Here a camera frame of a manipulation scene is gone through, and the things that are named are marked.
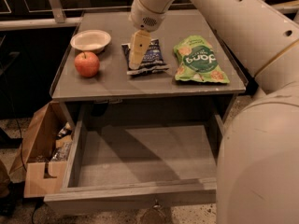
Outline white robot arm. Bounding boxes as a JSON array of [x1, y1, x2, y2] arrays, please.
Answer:
[[131, 0, 299, 224]]

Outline grey cabinet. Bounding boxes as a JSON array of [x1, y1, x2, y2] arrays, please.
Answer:
[[50, 9, 249, 133]]

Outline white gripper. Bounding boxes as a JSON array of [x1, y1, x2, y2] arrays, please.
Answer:
[[129, 0, 165, 70]]

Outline red apple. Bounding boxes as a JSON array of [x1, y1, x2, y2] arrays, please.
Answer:
[[74, 51, 100, 77]]

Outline green snack bag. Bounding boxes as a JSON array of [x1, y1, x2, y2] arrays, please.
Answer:
[[173, 35, 230, 84]]

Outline open grey top drawer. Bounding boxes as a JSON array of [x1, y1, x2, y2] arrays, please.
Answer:
[[44, 106, 223, 215]]

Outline snack packets in box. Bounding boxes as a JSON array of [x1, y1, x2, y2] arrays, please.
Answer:
[[50, 122, 72, 161]]

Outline metal window railing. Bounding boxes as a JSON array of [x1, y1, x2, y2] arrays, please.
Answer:
[[0, 0, 299, 32]]

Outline white paper bowl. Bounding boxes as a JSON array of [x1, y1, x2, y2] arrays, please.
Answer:
[[70, 30, 111, 54]]

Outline drawer handle tag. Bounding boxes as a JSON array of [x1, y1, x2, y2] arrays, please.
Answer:
[[140, 200, 165, 224]]

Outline dark blue chip bag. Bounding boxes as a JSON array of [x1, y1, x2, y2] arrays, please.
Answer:
[[127, 39, 170, 76]]

